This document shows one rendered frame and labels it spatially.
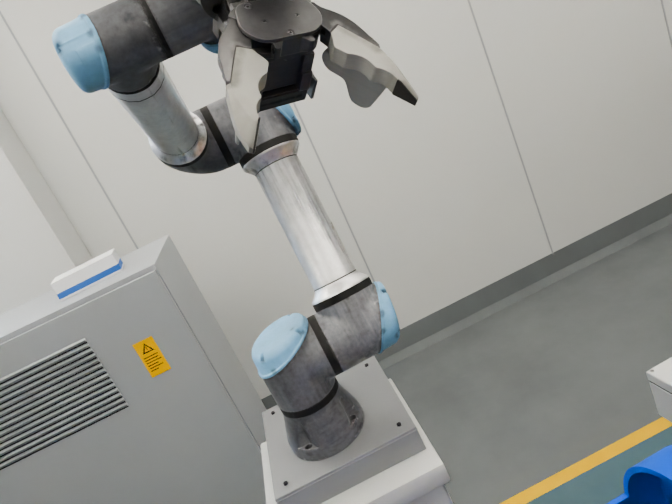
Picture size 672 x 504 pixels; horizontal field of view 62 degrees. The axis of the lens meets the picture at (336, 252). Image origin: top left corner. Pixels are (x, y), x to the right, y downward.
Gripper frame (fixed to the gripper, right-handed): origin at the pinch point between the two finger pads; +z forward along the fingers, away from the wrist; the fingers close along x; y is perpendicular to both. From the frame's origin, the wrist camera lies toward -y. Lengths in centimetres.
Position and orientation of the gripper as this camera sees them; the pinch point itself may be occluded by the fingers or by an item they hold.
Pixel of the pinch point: (344, 120)
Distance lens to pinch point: 43.7
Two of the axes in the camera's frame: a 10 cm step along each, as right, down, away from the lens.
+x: -8.5, 3.4, -4.1
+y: -2.0, 5.0, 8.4
